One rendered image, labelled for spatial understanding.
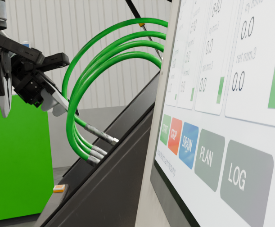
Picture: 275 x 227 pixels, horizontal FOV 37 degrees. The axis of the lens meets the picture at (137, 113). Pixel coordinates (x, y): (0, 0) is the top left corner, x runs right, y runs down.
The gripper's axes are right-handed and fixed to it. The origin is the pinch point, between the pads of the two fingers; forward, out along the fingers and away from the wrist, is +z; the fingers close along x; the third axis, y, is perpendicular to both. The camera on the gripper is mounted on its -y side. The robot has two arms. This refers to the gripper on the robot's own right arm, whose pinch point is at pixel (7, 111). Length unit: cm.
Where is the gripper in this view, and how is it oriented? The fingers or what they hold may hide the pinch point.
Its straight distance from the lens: 97.5
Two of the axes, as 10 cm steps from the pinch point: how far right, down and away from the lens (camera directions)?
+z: 0.8, 10.0, 0.5
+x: 0.6, 0.5, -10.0
